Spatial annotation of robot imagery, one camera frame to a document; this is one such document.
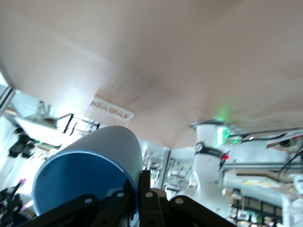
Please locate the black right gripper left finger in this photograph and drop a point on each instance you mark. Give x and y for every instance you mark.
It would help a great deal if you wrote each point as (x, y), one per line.
(78, 208)

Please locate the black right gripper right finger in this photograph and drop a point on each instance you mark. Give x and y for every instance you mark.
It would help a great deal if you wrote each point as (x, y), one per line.
(154, 208)

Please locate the blue plastic cup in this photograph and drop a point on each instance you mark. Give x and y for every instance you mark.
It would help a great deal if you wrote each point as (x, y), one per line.
(82, 177)

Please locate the aluminium frame rail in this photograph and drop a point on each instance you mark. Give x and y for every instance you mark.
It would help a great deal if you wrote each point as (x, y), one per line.
(260, 166)

